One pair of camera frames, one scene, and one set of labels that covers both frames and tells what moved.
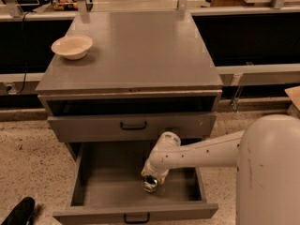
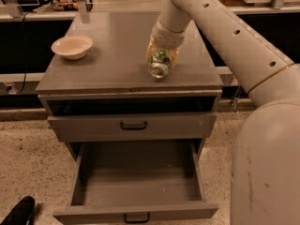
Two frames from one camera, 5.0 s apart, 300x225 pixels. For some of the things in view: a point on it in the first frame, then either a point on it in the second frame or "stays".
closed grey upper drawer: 129,127 stays
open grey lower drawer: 107,187 stays
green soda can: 150,183 -> 159,63
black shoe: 21,214 stays
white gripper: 152,173 -> 166,37
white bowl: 72,47 stays
